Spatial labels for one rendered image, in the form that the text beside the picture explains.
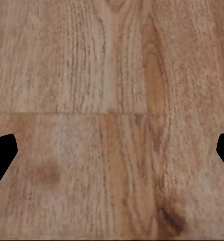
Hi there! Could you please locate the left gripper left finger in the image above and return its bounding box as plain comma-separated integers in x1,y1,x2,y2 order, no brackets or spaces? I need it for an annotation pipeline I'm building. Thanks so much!
0,134,18,180

